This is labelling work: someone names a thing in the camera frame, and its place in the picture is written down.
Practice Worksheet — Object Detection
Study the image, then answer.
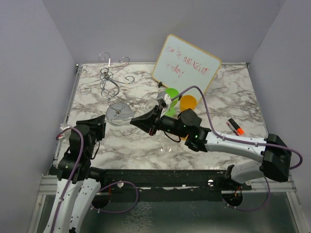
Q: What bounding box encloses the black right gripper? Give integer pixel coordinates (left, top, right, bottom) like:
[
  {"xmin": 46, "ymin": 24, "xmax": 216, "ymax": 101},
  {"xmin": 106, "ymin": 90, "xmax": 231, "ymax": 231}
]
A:
[{"xmin": 130, "ymin": 105, "xmax": 188, "ymax": 139}]

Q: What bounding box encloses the clear wine glass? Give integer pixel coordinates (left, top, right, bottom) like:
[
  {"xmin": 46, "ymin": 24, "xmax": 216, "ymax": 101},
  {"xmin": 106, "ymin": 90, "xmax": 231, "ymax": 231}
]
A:
[
  {"xmin": 158, "ymin": 131, "xmax": 179, "ymax": 153},
  {"xmin": 105, "ymin": 110, "xmax": 140, "ymax": 126},
  {"xmin": 145, "ymin": 99, "xmax": 158, "ymax": 113}
]

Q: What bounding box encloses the green plastic wine glass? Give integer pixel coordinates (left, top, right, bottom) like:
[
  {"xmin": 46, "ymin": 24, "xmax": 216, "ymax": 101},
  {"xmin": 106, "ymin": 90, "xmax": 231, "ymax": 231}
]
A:
[{"xmin": 165, "ymin": 88, "xmax": 179, "ymax": 117}]

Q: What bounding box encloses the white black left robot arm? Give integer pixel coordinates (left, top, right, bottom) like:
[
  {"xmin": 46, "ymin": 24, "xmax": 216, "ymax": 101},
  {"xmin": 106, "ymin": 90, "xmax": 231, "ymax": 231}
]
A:
[{"xmin": 44, "ymin": 115, "xmax": 107, "ymax": 233}]

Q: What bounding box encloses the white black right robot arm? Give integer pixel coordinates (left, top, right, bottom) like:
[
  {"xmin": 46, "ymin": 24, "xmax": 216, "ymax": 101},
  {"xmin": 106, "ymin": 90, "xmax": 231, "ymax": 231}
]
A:
[{"xmin": 130, "ymin": 105, "xmax": 292, "ymax": 190}]

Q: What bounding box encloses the chrome wine glass rack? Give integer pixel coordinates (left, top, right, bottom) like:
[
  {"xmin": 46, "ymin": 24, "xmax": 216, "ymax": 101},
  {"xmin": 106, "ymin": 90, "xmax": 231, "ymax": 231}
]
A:
[{"xmin": 78, "ymin": 52, "xmax": 135, "ymax": 115}]

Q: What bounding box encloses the clear wine glass front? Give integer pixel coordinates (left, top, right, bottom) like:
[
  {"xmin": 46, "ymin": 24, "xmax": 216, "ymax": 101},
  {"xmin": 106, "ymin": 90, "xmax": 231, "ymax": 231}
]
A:
[{"xmin": 158, "ymin": 131, "xmax": 179, "ymax": 153}]

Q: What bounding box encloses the orange plastic goblet front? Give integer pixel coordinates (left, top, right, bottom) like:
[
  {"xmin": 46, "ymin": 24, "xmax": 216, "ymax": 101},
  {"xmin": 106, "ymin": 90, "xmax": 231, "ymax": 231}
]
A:
[{"xmin": 179, "ymin": 135, "xmax": 188, "ymax": 140}]

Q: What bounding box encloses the orange plastic goblet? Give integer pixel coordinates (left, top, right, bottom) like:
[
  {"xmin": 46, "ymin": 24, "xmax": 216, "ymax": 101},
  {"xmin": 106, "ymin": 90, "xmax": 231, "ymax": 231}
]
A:
[
  {"xmin": 179, "ymin": 135, "xmax": 188, "ymax": 140},
  {"xmin": 179, "ymin": 95, "xmax": 197, "ymax": 112}
]

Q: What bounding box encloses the orange plastic goblet rear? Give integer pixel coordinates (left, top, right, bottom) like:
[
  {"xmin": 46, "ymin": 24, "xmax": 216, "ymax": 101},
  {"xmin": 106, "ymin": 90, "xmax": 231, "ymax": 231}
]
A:
[{"xmin": 179, "ymin": 95, "xmax": 197, "ymax": 112}]

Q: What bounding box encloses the yellow framed whiteboard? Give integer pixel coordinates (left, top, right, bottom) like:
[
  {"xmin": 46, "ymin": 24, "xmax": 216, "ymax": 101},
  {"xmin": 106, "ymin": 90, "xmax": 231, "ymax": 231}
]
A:
[{"xmin": 152, "ymin": 34, "xmax": 222, "ymax": 93}]

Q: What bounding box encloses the orange black highlighter marker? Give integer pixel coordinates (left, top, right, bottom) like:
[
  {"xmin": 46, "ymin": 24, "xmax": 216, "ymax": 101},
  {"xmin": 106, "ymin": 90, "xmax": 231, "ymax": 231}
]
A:
[{"xmin": 228, "ymin": 118, "xmax": 244, "ymax": 135}]

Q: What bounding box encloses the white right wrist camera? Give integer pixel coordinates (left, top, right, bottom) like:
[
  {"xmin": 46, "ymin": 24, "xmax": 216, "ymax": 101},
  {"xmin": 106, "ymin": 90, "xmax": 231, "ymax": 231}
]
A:
[{"xmin": 156, "ymin": 91, "xmax": 179, "ymax": 108}]

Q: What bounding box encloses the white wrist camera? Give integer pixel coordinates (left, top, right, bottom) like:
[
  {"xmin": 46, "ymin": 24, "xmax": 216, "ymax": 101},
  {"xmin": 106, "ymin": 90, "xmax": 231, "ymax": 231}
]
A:
[
  {"xmin": 57, "ymin": 123, "xmax": 71, "ymax": 141},
  {"xmin": 156, "ymin": 91, "xmax": 179, "ymax": 108}
]

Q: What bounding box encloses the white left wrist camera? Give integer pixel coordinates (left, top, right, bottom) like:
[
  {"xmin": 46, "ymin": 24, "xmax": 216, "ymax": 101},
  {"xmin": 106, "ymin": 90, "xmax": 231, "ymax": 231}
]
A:
[{"xmin": 57, "ymin": 123, "xmax": 71, "ymax": 141}]

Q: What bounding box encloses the black aluminium table frame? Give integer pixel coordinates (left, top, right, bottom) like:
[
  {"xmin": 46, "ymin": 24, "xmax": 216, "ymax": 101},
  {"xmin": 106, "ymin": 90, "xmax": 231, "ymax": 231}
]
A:
[{"xmin": 38, "ymin": 167, "xmax": 297, "ymax": 203}]

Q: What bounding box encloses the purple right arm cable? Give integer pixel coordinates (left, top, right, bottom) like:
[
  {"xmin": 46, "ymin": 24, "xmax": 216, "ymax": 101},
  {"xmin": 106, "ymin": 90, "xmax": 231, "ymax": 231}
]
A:
[{"xmin": 171, "ymin": 86, "xmax": 304, "ymax": 170}]

